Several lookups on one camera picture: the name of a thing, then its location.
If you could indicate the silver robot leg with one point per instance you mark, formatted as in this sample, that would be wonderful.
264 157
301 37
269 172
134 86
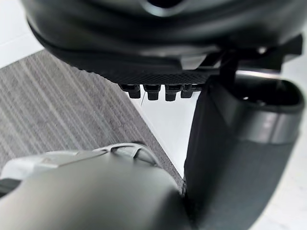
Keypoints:
91 198

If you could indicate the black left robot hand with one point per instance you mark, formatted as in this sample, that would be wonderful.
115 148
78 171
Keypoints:
148 43

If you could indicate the grey robot foot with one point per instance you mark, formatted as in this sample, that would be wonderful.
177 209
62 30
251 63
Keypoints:
72 157

